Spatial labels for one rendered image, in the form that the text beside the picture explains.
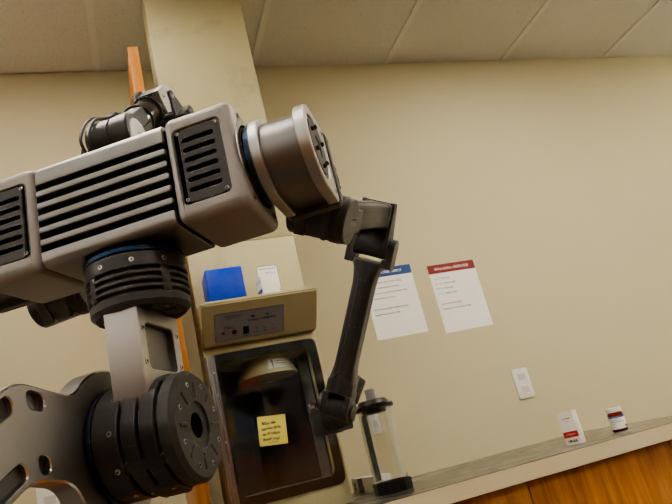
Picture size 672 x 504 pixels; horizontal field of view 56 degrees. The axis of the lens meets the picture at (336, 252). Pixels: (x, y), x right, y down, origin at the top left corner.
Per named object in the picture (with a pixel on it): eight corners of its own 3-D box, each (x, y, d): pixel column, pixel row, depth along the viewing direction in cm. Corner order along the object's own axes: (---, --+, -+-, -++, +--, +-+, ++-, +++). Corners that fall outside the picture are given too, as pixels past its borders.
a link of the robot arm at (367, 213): (364, 192, 144) (406, 201, 141) (352, 250, 145) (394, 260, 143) (290, 185, 101) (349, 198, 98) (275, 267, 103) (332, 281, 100)
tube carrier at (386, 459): (368, 492, 167) (349, 412, 174) (406, 482, 170) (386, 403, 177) (379, 492, 157) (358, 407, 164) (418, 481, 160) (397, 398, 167)
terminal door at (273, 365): (233, 512, 157) (206, 356, 169) (346, 482, 167) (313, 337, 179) (233, 512, 156) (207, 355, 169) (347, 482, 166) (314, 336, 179)
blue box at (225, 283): (206, 312, 173) (201, 282, 176) (242, 307, 176) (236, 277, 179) (209, 302, 164) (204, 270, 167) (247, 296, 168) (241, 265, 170)
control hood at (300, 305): (202, 350, 170) (196, 315, 173) (315, 330, 180) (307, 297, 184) (205, 340, 160) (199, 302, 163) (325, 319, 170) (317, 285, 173)
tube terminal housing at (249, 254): (222, 530, 178) (180, 276, 201) (330, 501, 188) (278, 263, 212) (233, 534, 155) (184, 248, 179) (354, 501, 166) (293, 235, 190)
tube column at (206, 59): (181, 276, 201) (142, 39, 230) (278, 263, 212) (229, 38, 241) (185, 247, 179) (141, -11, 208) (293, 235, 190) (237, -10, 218)
